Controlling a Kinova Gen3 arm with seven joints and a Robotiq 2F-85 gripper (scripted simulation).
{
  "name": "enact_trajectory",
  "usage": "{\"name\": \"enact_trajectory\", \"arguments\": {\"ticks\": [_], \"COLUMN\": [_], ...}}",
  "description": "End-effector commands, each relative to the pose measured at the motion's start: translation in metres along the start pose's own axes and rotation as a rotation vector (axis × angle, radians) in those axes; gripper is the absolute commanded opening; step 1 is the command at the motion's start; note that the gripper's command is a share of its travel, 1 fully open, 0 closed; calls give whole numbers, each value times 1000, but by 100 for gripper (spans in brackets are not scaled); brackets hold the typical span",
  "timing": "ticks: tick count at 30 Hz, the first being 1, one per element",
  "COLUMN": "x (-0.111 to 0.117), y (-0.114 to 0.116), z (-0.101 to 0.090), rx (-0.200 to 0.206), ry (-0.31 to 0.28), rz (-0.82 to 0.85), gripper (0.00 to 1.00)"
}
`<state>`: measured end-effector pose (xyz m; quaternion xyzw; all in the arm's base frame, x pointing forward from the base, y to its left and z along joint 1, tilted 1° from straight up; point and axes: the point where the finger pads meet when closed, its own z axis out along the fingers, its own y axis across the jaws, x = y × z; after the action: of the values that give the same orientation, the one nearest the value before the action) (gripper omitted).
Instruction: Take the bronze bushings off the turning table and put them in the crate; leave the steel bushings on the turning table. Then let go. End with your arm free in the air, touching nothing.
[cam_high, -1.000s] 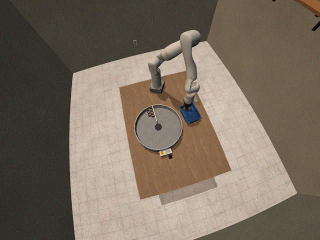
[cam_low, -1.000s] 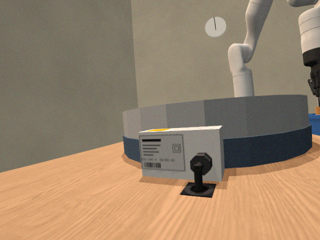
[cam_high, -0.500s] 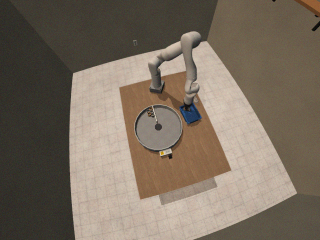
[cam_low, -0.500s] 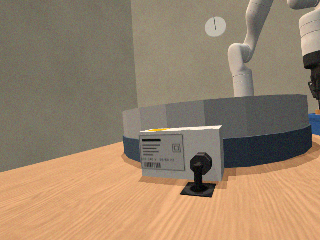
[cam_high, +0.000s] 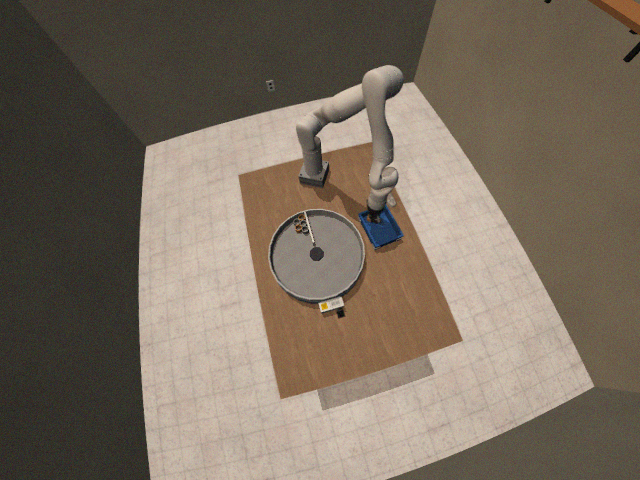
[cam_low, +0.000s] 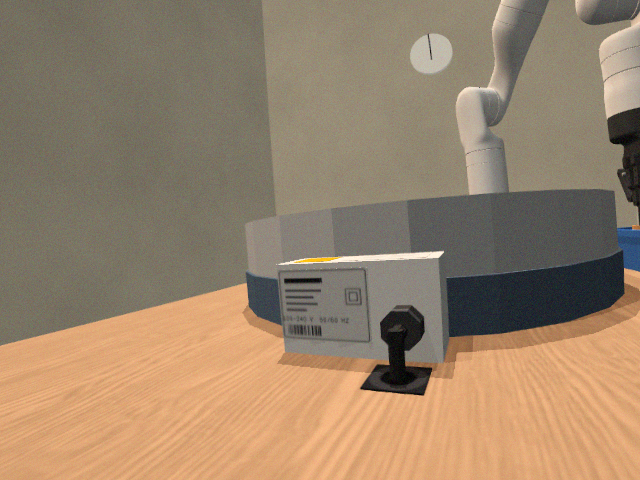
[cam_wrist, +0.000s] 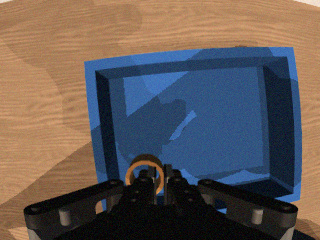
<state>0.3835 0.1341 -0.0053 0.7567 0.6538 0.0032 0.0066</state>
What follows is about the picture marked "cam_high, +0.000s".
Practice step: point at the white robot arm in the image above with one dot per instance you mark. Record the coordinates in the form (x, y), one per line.
(378, 85)

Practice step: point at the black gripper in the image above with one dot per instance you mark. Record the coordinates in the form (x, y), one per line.
(374, 214)

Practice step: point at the blue open tray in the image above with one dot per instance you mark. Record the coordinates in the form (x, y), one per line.
(385, 232)

